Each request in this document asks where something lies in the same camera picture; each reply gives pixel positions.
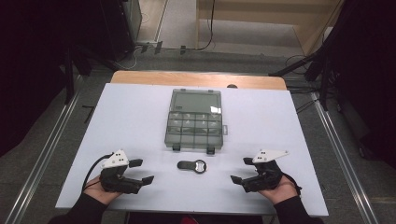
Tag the black cabinet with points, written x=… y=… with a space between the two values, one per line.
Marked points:
x=120 y=28

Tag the person's left hand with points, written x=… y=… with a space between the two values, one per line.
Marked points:
x=99 y=194

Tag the small dark round object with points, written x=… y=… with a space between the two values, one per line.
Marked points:
x=232 y=86

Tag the black tripod stand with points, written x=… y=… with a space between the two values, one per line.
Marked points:
x=70 y=74
x=323 y=71

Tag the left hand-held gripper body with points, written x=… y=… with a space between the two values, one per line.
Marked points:
x=115 y=182

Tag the metal floor rail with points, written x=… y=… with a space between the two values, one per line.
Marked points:
x=342 y=158
x=40 y=161

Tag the wooden table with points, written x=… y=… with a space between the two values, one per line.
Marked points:
x=193 y=79

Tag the person's right hand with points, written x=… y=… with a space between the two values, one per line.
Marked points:
x=281 y=193

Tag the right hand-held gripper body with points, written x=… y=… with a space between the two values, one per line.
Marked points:
x=267 y=177

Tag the person's dark clothing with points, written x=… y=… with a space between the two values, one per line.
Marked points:
x=199 y=219

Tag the clear plastic compartment box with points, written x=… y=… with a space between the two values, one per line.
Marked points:
x=194 y=124

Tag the black strip on floor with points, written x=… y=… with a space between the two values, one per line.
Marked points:
x=88 y=113

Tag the black curtain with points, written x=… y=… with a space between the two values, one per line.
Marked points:
x=34 y=68
x=370 y=77

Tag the black key fob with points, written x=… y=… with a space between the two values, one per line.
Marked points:
x=193 y=166

